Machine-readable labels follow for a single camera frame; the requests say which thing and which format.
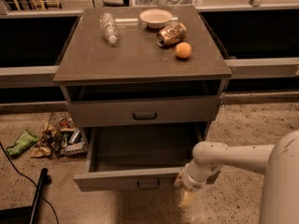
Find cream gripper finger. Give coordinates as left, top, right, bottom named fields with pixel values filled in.
left=174, top=173, right=195, bottom=208

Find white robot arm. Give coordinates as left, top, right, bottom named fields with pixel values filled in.
left=175, top=131, right=299, bottom=224

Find grey drawer cabinet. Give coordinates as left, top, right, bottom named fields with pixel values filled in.
left=52, top=5, right=233, bottom=135

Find grey top drawer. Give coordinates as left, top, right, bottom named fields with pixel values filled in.
left=66, top=97, right=221, bottom=127

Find orange fruit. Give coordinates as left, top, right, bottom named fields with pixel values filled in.
left=175, top=42, right=192, bottom=59

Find crushed patterned soda can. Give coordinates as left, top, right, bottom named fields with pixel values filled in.
left=157, top=22, right=187, bottom=47

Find crumpled tan wrapper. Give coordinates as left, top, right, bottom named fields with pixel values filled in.
left=31, top=147, right=51, bottom=158

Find black stand leg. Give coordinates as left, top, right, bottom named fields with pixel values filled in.
left=0, top=168, right=50, bottom=224

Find white bowl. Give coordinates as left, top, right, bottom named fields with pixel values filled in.
left=139, top=8, right=172, bottom=29

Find green chip bag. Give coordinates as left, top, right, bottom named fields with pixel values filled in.
left=6, top=130, right=39, bottom=157

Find clear plastic water bottle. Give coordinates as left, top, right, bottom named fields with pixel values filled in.
left=100, top=13, right=120, bottom=44

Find metal railing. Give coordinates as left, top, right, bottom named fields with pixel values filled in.
left=0, top=0, right=299, bottom=88

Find wire basket of trash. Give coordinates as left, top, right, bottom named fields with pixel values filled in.
left=45, top=112, right=87, bottom=157

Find black cable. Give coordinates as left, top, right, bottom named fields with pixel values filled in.
left=0, top=141, right=60, bottom=224

